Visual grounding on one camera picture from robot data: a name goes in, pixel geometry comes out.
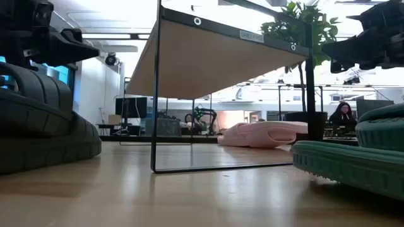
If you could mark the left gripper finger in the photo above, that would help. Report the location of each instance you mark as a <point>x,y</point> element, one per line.
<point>69,50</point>

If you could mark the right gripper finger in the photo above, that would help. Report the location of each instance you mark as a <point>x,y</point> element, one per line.
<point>364,19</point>
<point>360,50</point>

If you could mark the black slide sandal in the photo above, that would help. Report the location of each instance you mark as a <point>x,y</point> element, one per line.
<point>38,126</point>

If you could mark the green slide sandal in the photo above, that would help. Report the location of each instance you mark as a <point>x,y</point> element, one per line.
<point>363,164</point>

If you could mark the pink slide sandal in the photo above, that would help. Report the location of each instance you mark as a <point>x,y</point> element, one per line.
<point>262,135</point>

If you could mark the black background robot arm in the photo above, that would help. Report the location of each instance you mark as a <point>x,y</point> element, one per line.
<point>205,118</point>

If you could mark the green potted plant black pot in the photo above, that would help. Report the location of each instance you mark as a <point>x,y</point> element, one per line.
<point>312,28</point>

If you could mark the black monitor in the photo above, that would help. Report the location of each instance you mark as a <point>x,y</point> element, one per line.
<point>374,107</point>
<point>131,107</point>

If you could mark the person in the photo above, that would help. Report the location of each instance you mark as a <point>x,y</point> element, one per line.
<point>342,115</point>

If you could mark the cardboard box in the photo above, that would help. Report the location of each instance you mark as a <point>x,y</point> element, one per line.
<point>114,119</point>

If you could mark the grey crate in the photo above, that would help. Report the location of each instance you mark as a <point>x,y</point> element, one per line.
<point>164,127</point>

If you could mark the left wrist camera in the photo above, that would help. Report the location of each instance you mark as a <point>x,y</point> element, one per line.
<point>42,12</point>

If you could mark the black ceiling camera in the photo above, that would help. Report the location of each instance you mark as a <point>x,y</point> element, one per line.
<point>110,59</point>

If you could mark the wooden shelf with black frame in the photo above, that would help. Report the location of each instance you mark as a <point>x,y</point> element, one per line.
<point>205,63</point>

